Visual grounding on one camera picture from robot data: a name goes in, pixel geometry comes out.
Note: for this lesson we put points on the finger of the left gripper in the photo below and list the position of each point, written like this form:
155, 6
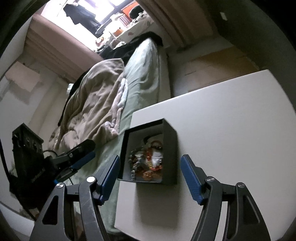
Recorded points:
87, 145
71, 170

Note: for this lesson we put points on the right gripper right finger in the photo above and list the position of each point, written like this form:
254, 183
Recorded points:
244, 220

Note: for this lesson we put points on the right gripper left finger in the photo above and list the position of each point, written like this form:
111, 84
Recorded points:
57, 219

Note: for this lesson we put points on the black jewelry box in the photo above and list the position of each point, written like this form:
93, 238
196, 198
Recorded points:
133, 143

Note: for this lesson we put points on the colourful jewelry pile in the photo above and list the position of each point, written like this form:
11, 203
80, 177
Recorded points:
151, 159

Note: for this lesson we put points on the beige blanket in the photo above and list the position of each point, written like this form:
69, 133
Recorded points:
94, 111

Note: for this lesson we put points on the black bag on floor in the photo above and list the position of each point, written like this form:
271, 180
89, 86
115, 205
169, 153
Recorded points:
36, 182

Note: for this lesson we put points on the black device with display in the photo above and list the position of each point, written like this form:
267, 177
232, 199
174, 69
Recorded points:
26, 144

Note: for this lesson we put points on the green bed mattress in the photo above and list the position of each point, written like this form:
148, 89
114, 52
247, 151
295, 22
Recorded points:
148, 83

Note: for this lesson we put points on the pink curtain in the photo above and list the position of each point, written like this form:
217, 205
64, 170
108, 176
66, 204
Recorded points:
58, 50

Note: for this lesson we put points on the black clothing on bed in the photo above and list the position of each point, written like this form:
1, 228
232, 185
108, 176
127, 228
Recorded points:
124, 52

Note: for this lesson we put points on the black hanging garment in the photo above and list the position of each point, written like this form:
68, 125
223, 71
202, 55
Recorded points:
80, 15

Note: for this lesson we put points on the cluttered desk by window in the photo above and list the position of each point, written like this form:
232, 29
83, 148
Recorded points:
131, 21

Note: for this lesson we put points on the cardboard box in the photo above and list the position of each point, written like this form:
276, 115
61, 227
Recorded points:
217, 67

